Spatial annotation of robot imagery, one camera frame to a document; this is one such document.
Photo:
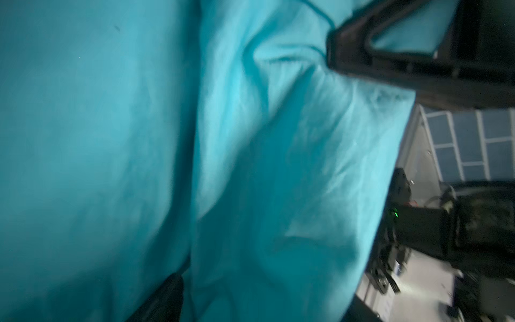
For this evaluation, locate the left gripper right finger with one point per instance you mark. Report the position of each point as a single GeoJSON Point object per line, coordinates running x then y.
{"type": "Point", "coordinates": [358, 311]}

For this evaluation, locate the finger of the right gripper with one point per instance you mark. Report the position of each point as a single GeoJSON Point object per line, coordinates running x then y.
{"type": "Point", "coordinates": [471, 67]}

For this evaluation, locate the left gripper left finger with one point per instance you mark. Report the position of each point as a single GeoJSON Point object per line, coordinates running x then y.
{"type": "Point", "coordinates": [164, 305]}

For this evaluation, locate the teal long pants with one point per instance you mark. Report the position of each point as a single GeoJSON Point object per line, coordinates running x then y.
{"type": "Point", "coordinates": [207, 139]}

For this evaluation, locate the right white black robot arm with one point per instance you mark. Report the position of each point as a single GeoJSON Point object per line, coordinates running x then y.
{"type": "Point", "coordinates": [473, 230]}

